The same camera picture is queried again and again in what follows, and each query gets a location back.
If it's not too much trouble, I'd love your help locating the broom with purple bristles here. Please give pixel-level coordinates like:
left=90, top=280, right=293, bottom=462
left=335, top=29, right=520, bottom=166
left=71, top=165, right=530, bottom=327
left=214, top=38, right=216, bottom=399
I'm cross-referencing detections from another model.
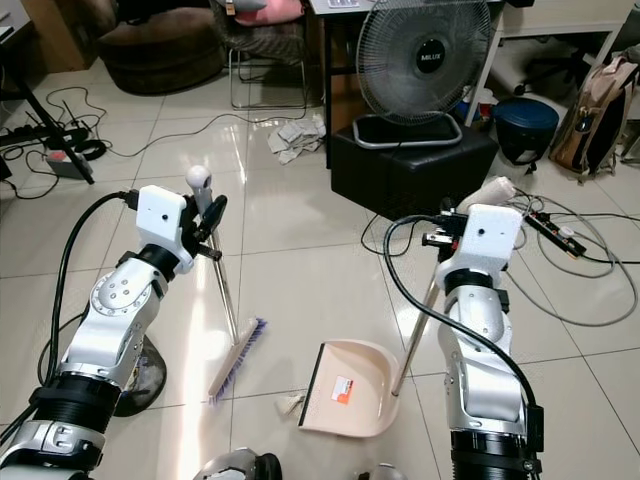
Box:
left=186, top=166, right=269, bottom=407

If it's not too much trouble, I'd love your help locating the beige long-handled dustpan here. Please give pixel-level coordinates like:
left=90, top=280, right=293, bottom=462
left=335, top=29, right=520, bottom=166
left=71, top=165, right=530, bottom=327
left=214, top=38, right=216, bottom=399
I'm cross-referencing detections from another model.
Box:
left=297, top=176, right=518, bottom=439

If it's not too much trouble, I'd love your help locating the grey electric floor fan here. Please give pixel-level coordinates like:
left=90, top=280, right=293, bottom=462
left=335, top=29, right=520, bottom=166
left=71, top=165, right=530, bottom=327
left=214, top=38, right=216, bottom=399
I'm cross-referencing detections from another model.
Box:
left=352, top=0, right=481, bottom=151

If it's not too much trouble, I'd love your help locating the black cube ottoman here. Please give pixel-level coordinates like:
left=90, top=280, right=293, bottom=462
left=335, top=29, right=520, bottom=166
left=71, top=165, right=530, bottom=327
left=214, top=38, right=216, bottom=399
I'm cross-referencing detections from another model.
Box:
left=329, top=114, right=500, bottom=222

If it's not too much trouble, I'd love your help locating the black power strip with plugs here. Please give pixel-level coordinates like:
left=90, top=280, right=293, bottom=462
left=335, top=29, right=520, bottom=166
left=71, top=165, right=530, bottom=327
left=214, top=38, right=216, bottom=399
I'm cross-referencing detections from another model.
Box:
left=520, top=207, right=590, bottom=260

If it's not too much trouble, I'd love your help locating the crumpled white paper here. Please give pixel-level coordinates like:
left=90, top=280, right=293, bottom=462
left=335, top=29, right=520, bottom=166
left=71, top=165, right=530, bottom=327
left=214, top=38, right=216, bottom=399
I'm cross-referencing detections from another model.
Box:
left=267, top=114, right=328, bottom=165

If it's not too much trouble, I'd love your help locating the dark blue round bin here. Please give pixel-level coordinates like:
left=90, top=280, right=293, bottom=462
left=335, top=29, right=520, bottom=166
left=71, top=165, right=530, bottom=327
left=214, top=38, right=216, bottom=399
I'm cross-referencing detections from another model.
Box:
left=492, top=96, right=560, bottom=167

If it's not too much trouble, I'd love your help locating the brown round pouf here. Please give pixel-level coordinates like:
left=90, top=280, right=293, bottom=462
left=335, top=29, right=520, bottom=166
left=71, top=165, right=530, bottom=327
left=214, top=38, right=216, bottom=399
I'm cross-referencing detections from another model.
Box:
left=98, top=0, right=223, bottom=97

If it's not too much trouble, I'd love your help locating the small paper scrap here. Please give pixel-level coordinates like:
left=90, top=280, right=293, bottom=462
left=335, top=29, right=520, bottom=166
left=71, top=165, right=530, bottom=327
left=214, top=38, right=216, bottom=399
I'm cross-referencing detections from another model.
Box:
left=274, top=392, right=308, bottom=418

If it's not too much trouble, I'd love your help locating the long black power strip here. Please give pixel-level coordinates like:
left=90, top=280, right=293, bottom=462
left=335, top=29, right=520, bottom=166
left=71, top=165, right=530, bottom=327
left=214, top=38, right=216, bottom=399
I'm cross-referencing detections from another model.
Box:
left=0, top=120, right=91, bottom=149

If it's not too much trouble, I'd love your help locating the tan backpack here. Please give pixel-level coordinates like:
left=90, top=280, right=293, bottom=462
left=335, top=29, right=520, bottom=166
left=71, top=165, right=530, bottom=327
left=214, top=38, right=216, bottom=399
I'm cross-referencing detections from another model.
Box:
left=548, top=54, right=638, bottom=182

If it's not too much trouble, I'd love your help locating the black table leg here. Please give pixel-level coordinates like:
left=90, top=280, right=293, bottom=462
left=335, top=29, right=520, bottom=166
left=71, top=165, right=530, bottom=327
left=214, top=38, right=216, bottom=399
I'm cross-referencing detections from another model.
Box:
left=0, top=60, right=98, bottom=176

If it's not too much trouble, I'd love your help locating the pink cushion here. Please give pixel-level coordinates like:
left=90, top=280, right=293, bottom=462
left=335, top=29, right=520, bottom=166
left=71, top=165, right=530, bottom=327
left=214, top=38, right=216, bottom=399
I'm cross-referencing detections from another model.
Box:
left=234, top=0, right=307, bottom=26

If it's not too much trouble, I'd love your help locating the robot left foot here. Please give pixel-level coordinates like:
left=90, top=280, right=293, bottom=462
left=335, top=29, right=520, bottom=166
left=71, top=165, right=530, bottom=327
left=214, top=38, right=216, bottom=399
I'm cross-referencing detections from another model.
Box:
left=192, top=449, right=283, bottom=480

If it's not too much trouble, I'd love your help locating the wooden cabinet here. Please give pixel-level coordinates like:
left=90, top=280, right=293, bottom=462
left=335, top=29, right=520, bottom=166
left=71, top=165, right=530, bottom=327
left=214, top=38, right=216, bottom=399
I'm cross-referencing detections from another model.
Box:
left=20, top=0, right=103, bottom=73

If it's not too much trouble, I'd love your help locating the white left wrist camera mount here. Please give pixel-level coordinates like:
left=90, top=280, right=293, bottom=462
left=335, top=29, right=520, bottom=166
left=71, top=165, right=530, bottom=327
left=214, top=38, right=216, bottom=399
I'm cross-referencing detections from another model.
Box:
left=134, top=185, right=197, bottom=277

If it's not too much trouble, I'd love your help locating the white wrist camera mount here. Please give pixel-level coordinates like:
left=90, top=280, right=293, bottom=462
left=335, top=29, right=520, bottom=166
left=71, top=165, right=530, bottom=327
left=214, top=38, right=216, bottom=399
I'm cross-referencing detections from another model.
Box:
left=454, top=204, right=527, bottom=291
left=134, top=185, right=197, bottom=277

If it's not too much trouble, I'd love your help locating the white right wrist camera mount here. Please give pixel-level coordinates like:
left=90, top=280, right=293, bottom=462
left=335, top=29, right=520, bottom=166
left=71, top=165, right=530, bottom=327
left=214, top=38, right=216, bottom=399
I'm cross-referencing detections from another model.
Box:
left=454, top=204, right=527, bottom=291

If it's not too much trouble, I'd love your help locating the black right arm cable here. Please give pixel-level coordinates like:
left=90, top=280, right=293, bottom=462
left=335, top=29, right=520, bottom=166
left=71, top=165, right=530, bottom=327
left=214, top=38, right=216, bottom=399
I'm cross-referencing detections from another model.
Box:
left=380, top=214, right=543, bottom=426

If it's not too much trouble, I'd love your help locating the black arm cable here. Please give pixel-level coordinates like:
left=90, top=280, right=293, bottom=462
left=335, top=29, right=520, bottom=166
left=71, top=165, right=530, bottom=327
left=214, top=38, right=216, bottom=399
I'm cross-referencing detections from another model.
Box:
left=0, top=190, right=143, bottom=441
left=380, top=214, right=543, bottom=426

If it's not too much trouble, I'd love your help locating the thin black floor cable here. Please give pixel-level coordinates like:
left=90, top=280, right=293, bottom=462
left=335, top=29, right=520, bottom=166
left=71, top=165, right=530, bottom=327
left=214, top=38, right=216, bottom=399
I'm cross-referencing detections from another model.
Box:
left=105, top=112, right=329, bottom=161

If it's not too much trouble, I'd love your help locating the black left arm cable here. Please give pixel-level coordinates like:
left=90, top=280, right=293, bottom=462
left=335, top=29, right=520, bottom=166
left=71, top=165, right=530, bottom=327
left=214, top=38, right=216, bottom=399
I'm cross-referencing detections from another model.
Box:
left=0, top=190, right=143, bottom=441

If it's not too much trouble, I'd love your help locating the grey floor cable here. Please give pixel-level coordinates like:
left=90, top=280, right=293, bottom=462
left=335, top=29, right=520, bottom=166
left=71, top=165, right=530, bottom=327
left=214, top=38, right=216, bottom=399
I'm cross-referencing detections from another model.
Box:
left=500, top=194, right=640, bottom=328

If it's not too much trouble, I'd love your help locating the metal frame chair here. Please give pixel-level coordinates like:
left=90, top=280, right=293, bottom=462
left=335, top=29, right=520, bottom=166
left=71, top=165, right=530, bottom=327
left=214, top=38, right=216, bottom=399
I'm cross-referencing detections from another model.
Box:
left=222, top=0, right=312, bottom=112

